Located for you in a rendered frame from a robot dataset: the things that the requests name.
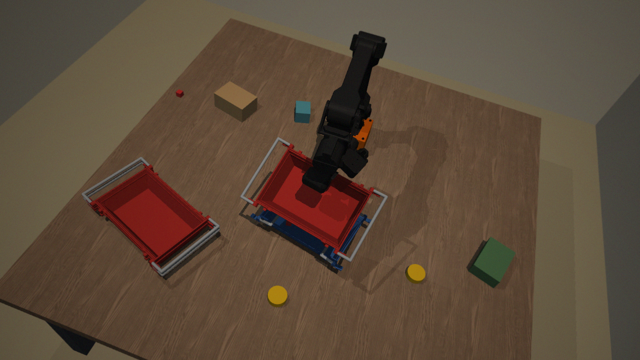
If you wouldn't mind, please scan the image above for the blue plastic tray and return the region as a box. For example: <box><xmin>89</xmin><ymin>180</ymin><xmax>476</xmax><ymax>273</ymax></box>
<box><xmin>250</xmin><ymin>210</ymin><xmax>371</xmax><ymax>271</ymax></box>

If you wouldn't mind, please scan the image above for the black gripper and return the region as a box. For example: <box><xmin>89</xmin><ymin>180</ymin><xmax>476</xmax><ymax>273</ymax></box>
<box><xmin>302</xmin><ymin>137</ymin><xmax>359</xmax><ymax>193</ymax></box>

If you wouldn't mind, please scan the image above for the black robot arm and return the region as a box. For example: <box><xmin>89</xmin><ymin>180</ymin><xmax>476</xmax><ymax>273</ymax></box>
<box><xmin>312</xmin><ymin>31</ymin><xmax>387</xmax><ymax>179</ymax></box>

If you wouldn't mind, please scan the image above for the teal cube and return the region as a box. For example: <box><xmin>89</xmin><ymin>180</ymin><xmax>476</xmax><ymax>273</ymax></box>
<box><xmin>294</xmin><ymin>100</ymin><xmax>311</xmax><ymax>124</ymax></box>

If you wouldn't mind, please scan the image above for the yellow short cylinder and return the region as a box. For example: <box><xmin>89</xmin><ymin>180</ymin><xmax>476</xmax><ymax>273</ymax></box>
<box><xmin>405</xmin><ymin>264</ymin><xmax>426</xmax><ymax>284</ymax></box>
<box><xmin>267</xmin><ymin>285</ymin><xmax>288</xmax><ymax>307</ymax></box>

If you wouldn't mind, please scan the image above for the green block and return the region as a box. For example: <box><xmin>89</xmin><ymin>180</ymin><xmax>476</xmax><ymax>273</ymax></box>
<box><xmin>468</xmin><ymin>237</ymin><xmax>516</xmax><ymax>288</ymax></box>

